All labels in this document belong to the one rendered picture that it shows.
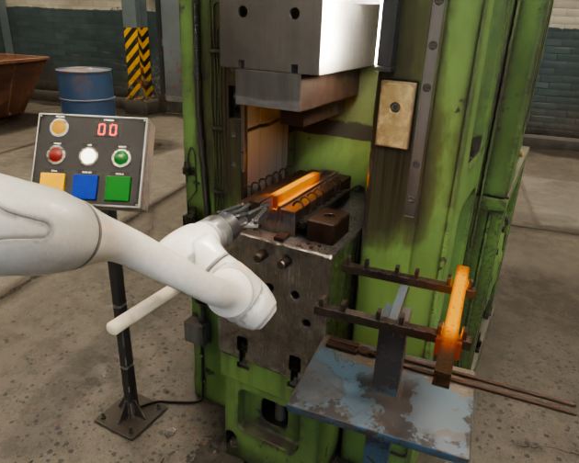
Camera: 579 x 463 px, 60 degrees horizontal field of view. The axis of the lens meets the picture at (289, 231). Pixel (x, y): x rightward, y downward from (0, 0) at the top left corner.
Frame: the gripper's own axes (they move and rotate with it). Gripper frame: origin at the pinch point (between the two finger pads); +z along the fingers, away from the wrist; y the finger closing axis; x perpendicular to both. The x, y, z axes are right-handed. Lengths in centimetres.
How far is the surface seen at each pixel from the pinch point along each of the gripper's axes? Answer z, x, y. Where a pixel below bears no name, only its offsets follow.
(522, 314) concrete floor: 161, -105, 74
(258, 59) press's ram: 6.0, 37.7, -4.9
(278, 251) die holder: -1.0, -12.4, 6.0
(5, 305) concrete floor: 21, -102, -175
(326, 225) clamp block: 5.1, -4.2, 17.5
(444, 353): -35, -4, 58
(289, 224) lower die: 5.1, -6.5, 6.1
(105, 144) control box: -6, 11, -52
